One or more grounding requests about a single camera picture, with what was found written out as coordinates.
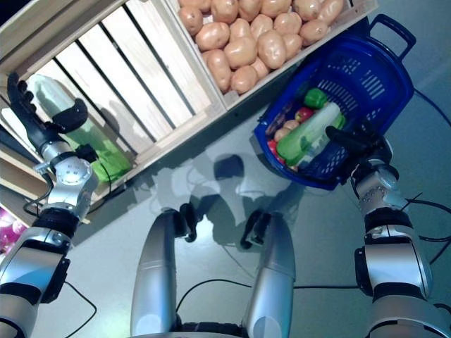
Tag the wide slatted wooden crate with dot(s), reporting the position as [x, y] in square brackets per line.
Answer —
[148, 53]

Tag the black robot pelvis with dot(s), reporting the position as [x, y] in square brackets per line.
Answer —
[211, 331]

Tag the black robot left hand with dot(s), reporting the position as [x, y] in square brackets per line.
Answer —
[46, 130]

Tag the purple onion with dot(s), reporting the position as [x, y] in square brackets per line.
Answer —
[10, 229]

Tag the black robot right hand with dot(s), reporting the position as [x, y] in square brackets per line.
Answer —
[370, 144]

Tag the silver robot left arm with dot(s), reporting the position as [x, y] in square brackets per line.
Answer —
[70, 176]

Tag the red apple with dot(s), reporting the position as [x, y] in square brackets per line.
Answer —
[303, 115]

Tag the silver robot leg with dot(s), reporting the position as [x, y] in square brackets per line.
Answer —
[275, 264]
[155, 264]

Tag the silver robot left leg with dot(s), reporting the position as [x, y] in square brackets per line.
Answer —
[155, 264]

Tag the blue plastic shopping basket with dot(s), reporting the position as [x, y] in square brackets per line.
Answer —
[370, 77]

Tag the purple eggplant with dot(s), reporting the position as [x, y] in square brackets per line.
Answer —
[280, 118]

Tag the wooden display stand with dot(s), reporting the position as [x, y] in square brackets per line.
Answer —
[183, 150]

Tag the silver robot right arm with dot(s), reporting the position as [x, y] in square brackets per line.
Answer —
[391, 253]

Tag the bright green bell pepper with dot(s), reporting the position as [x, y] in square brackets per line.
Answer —
[315, 97]

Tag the tan potato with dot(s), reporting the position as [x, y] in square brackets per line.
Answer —
[240, 29]
[261, 24]
[244, 79]
[240, 52]
[330, 10]
[271, 49]
[212, 36]
[313, 31]
[282, 134]
[223, 10]
[260, 68]
[306, 7]
[276, 6]
[218, 68]
[190, 19]
[290, 125]
[287, 23]
[292, 46]
[250, 5]

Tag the red chili pepper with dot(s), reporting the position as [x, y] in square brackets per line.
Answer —
[273, 146]

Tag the wooden potato crate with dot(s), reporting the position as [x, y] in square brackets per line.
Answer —
[359, 8]

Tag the silver robot right leg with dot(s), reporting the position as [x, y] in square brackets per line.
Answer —
[275, 264]

